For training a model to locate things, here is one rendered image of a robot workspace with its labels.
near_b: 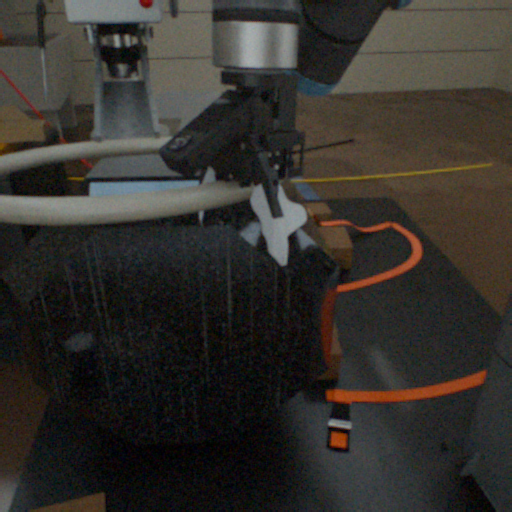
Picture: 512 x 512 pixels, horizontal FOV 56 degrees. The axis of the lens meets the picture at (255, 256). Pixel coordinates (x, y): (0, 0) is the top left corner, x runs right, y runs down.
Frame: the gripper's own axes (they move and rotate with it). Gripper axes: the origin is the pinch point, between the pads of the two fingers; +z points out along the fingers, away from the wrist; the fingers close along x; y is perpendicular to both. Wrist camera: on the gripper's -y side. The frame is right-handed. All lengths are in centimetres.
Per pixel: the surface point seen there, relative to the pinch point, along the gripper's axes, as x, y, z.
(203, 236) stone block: 41, 24, 17
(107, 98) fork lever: 68, 17, -10
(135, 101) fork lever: 63, 22, -10
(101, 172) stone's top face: 64, 12, 6
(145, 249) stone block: 49, 14, 21
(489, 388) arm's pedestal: -7, 82, 59
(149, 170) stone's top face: 58, 21, 5
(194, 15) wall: 482, 328, -51
